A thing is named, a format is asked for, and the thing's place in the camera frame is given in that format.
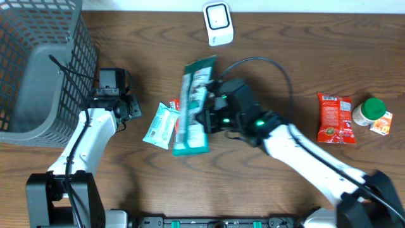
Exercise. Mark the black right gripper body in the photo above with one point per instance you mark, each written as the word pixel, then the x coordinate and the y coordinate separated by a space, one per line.
pixel 218 119

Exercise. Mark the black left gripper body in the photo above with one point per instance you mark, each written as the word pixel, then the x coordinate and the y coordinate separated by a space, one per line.
pixel 134 110

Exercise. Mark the white green 3M package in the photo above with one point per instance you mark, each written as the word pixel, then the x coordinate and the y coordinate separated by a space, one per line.
pixel 191 138

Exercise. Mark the mint green wipes pack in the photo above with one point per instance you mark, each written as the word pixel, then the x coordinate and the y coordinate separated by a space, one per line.
pixel 162 126

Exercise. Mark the red tube package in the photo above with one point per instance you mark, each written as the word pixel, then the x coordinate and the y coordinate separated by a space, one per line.
pixel 175 104

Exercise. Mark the red candy bag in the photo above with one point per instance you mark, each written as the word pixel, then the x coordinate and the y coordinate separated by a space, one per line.
pixel 335 119

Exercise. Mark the green lid white jar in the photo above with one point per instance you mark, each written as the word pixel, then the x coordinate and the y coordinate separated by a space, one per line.
pixel 369 111

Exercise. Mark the small orange white box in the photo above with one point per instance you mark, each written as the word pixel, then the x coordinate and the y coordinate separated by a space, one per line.
pixel 382 125

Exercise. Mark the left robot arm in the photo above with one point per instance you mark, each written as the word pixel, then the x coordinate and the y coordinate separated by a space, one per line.
pixel 66 195

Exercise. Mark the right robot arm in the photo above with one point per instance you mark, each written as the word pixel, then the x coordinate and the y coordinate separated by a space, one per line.
pixel 360 200

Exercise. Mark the white barcode scanner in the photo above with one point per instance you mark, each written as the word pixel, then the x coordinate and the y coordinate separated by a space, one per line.
pixel 218 23

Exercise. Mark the grey plastic mesh basket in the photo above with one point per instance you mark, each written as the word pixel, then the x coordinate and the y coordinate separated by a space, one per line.
pixel 48 66

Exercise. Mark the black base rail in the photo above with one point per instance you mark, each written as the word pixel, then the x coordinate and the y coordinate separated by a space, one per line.
pixel 160 222

